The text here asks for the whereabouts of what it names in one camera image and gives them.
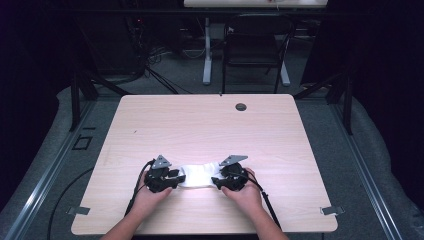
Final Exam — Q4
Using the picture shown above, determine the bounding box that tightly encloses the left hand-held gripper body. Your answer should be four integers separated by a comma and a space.
143, 154, 175, 194

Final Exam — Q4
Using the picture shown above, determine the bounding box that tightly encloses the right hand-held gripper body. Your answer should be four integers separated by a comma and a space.
218, 154, 250, 192

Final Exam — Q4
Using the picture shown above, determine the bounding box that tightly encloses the white cloth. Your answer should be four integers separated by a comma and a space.
177, 161, 225, 190

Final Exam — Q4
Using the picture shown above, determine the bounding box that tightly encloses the person's left hand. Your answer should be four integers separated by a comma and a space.
132, 170, 174, 216

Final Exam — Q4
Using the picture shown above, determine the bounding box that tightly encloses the person's right hand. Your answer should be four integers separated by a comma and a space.
221, 167, 265, 214

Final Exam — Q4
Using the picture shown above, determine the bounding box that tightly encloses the white desk with legs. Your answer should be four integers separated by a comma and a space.
183, 0, 330, 86

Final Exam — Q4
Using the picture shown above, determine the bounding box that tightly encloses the black folding chair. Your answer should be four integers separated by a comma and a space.
220, 13, 298, 95

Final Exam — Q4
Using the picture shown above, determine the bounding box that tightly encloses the dark equipment cabinet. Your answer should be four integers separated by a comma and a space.
78, 13, 145, 76

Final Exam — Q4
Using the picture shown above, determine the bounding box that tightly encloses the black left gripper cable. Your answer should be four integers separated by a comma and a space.
124, 158, 157, 218

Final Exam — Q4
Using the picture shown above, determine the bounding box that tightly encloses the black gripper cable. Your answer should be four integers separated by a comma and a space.
124, 158, 157, 218
233, 171, 283, 230

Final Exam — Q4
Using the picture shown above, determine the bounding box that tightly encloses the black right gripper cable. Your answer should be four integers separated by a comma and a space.
233, 171, 283, 230

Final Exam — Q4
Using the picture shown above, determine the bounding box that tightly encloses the bundle of floor cables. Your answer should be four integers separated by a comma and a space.
141, 44, 194, 95

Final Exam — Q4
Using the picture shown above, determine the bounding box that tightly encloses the black floor cable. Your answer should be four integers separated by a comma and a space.
46, 166, 95, 240

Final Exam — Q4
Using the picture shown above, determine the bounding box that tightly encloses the aluminium floor rail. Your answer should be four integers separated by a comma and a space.
329, 101, 406, 240
3, 99, 96, 240

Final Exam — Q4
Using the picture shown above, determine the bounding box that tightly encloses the black metal frame stand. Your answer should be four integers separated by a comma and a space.
68, 65, 132, 133
293, 71, 355, 136

